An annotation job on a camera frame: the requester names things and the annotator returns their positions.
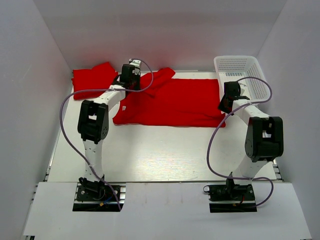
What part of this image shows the white plastic basket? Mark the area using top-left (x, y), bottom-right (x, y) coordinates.
top-left (213, 55), bottom-right (270, 105)

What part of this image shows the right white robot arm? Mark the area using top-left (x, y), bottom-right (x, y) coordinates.
top-left (218, 80), bottom-right (284, 200)

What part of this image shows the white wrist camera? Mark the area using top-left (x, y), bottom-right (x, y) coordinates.
top-left (129, 58), bottom-right (142, 75)
top-left (240, 84), bottom-right (248, 97)

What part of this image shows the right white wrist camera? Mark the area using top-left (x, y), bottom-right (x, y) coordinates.
top-left (240, 84), bottom-right (248, 97)

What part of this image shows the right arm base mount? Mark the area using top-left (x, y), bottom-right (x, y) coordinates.
top-left (203, 178), bottom-right (257, 213)

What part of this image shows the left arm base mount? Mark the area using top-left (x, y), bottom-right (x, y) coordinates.
top-left (72, 177), bottom-right (126, 213)

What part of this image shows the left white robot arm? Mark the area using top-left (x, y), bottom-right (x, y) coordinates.
top-left (77, 59), bottom-right (142, 200)

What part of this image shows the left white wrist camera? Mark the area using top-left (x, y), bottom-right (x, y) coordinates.
top-left (129, 58), bottom-right (142, 75)

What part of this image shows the folded red t-shirt stack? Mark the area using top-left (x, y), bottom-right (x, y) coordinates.
top-left (71, 62), bottom-right (118, 92)

